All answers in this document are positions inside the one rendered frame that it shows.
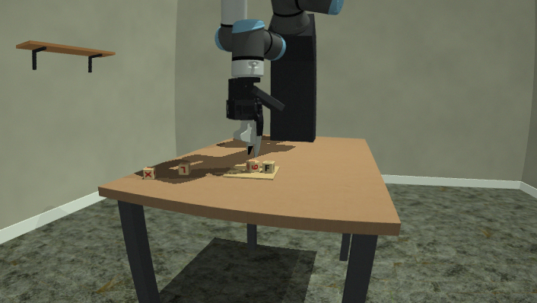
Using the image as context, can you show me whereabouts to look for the pale yellow mat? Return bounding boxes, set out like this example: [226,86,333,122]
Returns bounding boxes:
[223,164,280,180]

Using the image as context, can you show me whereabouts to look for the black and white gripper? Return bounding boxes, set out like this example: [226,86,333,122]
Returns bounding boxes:
[227,77,263,158]

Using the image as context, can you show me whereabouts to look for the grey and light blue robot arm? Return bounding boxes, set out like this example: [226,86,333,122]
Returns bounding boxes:
[214,0,344,113]

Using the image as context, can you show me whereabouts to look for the cream block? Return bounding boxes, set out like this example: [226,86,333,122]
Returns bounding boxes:
[179,163,191,175]
[262,161,275,174]
[246,160,259,173]
[143,167,156,180]

